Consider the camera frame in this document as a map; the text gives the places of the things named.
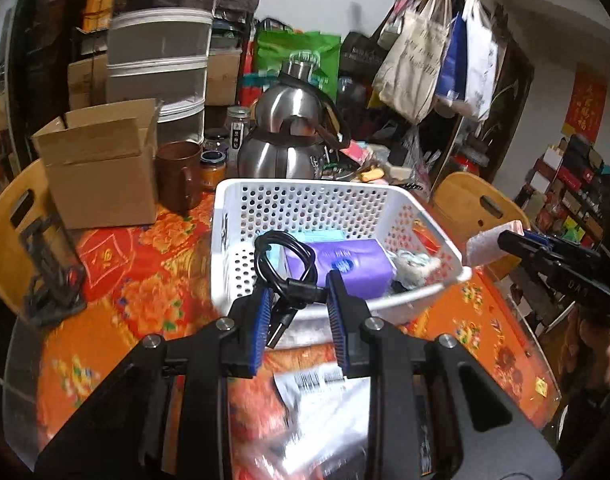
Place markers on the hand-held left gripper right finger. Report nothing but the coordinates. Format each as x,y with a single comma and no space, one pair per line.
337,320

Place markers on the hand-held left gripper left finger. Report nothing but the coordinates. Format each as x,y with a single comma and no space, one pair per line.
262,332

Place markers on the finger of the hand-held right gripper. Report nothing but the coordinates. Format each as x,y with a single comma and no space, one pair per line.
517,245
537,236

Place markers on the fluffy pink white sock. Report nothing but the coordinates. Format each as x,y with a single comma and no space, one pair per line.
485,250

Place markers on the purple tissue pack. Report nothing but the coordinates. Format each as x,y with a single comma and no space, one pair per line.
355,260

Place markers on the clear plastic bag dark contents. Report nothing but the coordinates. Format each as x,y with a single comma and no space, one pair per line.
325,400

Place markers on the light blue wet wipes pack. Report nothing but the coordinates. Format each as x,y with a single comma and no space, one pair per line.
325,236

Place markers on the fluffy white blue sock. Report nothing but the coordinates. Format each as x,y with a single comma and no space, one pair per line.
415,262

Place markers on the white perforated plastic basket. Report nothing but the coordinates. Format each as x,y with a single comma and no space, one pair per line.
285,205

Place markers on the person's right forearm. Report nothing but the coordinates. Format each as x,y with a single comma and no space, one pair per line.
595,360

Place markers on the shelf of boxes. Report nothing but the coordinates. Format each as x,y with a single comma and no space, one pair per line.
570,185

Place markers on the wooden chair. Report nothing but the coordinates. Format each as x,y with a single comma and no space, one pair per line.
465,200
5,220

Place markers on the red floral tablecloth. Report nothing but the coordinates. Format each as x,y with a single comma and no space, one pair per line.
160,270

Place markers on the orange jar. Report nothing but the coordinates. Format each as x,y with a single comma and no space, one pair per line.
212,172

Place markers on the pink packet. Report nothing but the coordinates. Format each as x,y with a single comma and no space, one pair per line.
357,152

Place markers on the white shopping bag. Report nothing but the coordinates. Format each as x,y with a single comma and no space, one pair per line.
477,70

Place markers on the brown mug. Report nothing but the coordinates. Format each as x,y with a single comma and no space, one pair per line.
177,175

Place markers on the blue shopping bag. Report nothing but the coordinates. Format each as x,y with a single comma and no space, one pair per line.
447,70

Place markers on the stainless steel kettle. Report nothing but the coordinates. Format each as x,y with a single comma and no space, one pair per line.
285,135

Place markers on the dark lidded jar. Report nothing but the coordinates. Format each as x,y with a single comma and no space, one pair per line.
216,140

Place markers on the beige canvas tote bag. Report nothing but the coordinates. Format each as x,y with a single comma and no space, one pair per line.
410,60

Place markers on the open cardboard box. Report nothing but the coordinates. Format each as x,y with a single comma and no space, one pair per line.
105,185

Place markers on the large water jug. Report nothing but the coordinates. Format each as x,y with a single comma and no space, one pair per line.
352,92

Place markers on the black folding phone stand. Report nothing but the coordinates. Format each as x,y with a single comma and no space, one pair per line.
45,270

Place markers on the black bag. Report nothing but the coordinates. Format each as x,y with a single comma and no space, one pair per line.
360,52

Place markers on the closed cardboard box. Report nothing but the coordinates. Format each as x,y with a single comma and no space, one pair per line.
85,80
222,77

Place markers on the green shopping bag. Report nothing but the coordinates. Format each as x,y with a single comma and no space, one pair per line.
305,50

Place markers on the grey tiered storage tower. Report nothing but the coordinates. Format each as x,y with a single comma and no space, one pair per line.
157,45

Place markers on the yellow box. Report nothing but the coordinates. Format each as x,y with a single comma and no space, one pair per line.
97,10

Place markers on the red wall poster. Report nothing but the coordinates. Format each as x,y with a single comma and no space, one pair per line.
587,100

